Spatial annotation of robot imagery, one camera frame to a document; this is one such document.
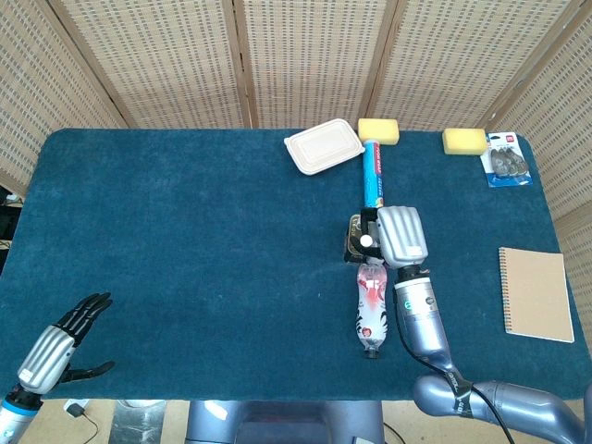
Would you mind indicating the kraft spiral notebook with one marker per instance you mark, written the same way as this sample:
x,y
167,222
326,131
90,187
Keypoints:
x,y
536,296

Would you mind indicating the blue plastic bag roll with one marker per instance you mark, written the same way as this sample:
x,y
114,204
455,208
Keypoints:
x,y
373,176

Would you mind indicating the clear test tube white cap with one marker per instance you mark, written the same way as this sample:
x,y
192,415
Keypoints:
x,y
366,240

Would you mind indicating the black gold luncheon meat can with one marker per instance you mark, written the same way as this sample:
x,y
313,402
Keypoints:
x,y
353,231

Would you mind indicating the yellow green sponge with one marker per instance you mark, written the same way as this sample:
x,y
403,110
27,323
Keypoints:
x,y
378,130
462,141

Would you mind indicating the blue table cloth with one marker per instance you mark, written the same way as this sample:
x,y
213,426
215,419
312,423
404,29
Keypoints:
x,y
185,231

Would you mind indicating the silver metal table leg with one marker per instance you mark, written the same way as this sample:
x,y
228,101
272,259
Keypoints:
x,y
139,423

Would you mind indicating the plastic drink bottle white label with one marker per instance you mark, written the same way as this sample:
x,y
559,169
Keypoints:
x,y
372,314

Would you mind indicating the wicker folding screen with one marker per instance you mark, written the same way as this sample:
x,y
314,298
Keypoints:
x,y
162,60

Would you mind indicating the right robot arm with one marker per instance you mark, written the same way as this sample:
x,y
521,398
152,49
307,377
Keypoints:
x,y
423,324

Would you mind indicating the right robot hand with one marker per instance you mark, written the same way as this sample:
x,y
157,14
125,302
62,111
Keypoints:
x,y
402,236

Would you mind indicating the blue blister pack of clips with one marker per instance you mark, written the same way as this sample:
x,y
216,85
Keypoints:
x,y
506,159

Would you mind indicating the grey robot torso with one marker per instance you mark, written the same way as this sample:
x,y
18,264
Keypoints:
x,y
277,423

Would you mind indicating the beige lidded food container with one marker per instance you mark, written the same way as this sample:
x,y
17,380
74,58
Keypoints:
x,y
321,148

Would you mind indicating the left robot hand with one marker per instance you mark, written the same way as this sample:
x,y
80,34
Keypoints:
x,y
46,356

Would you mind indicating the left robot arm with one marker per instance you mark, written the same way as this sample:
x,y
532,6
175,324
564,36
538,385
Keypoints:
x,y
14,416

